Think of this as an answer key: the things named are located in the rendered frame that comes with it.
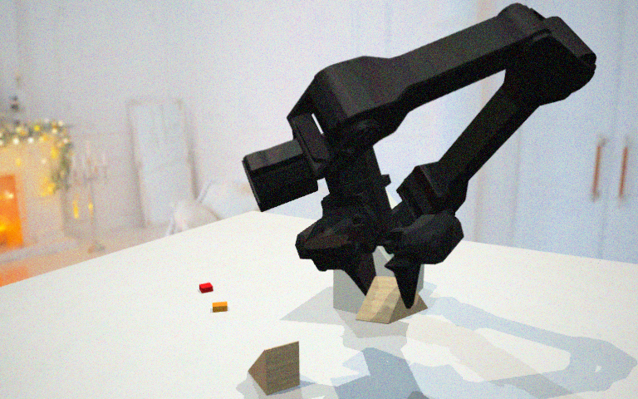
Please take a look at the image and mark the orange block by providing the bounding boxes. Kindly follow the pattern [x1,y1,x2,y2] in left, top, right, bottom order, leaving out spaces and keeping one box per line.
[213,301,228,313]

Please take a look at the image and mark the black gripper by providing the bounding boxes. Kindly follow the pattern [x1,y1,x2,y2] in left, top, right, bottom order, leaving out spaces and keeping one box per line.
[295,170,464,308]

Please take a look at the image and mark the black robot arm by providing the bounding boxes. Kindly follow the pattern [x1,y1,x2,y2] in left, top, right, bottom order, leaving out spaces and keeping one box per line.
[241,2,596,272]

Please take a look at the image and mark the small red block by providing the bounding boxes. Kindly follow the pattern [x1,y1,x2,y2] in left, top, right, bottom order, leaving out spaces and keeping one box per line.
[199,283,213,293]

